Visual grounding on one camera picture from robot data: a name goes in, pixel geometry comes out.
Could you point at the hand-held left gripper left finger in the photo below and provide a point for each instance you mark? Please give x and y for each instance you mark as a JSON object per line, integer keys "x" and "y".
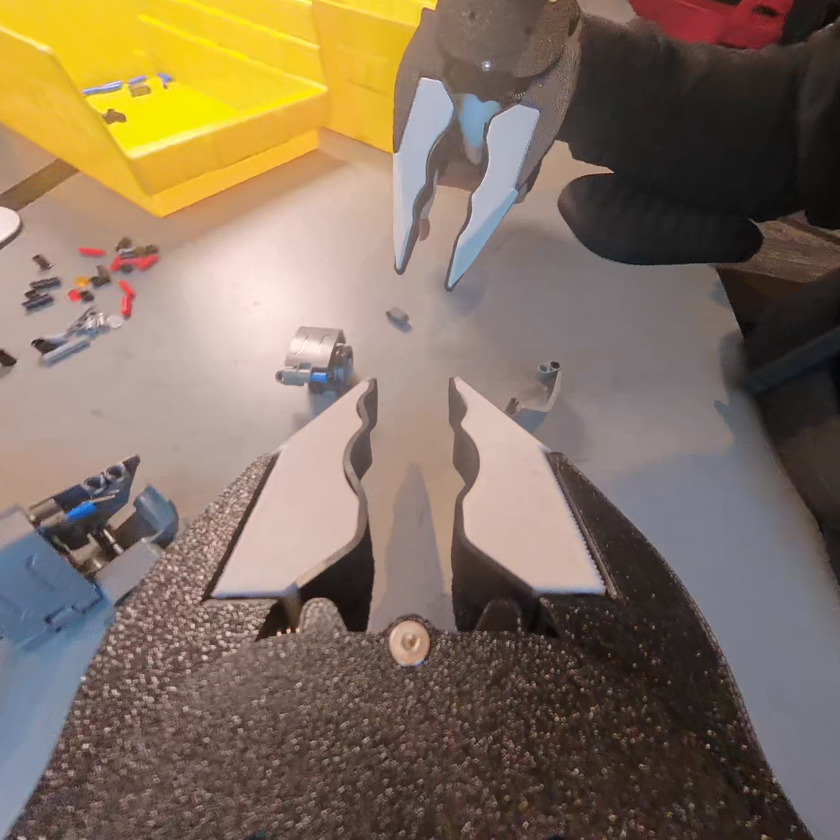
{"x": 295, "y": 518}

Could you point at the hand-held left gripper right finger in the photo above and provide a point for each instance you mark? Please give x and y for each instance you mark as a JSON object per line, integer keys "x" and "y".
{"x": 525, "y": 518}

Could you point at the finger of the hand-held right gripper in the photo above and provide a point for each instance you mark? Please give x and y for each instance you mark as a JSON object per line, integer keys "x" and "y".
{"x": 505, "y": 170}
{"x": 413, "y": 164}

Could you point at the grey curved brick panel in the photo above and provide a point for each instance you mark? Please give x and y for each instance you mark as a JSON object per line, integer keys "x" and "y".
{"x": 548, "y": 400}

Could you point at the grey black wheel assembly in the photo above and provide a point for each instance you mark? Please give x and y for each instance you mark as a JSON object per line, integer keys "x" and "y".
{"x": 312, "y": 354}

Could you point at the grey brick block assembly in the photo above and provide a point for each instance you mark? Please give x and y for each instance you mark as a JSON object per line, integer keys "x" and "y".
{"x": 52, "y": 558}

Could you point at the person's right forearm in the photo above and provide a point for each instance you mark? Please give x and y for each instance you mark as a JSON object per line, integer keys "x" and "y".
{"x": 689, "y": 131}

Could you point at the grey desk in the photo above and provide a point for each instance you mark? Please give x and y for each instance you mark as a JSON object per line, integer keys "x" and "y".
{"x": 623, "y": 394}

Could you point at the yellow plastic bin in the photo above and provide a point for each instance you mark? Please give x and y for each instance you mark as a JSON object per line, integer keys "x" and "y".
{"x": 367, "y": 65}

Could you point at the red crate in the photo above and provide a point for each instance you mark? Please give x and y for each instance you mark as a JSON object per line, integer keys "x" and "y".
{"x": 709, "y": 19}

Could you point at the yellow bin with divider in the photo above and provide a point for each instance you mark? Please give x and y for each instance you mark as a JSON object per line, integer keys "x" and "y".
{"x": 197, "y": 164}

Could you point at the small blue brick pieces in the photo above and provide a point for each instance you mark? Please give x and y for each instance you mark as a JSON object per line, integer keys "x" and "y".
{"x": 124, "y": 85}

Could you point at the pile of small brick pins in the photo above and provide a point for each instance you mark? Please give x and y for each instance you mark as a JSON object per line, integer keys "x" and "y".
{"x": 85, "y": 289}

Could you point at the round wooden booklet stand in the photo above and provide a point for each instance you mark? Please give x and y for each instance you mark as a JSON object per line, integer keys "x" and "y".
{"x": 8, "y": 226}

